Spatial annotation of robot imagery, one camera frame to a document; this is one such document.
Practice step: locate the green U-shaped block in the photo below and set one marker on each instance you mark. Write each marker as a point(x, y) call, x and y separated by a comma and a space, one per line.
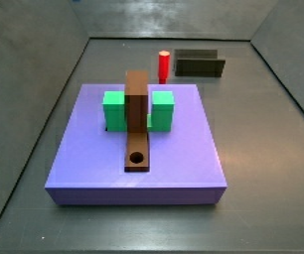
point(160, 118)

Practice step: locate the red cylinder peg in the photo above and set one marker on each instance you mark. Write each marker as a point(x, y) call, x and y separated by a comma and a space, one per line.
point(164, 66)

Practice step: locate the purple rectangular base board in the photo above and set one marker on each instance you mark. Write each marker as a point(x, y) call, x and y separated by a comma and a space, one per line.
point(187, 174)

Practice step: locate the brown L-shaped holed block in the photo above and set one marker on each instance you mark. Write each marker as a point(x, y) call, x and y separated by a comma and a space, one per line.
point(137, 162)

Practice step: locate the black angle bracket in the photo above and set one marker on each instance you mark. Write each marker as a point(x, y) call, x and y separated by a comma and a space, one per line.
point(199, 63)

